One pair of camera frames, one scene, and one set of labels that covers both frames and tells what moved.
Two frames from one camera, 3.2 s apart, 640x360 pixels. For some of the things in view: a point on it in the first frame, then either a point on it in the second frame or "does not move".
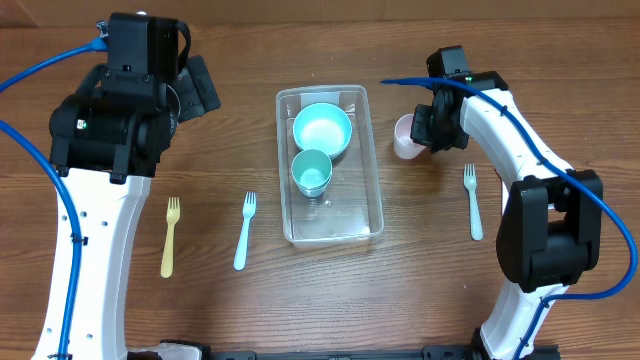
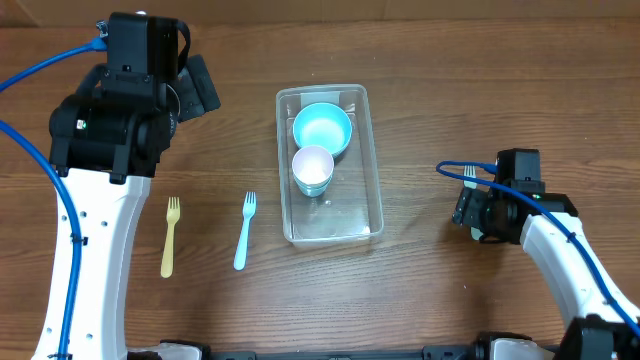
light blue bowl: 323,127 does not move
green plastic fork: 470,179 does not move
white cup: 403,144 → 313,165
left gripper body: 198,88 does not move
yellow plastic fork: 173,213 does not move
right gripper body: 438,127 → 480,210
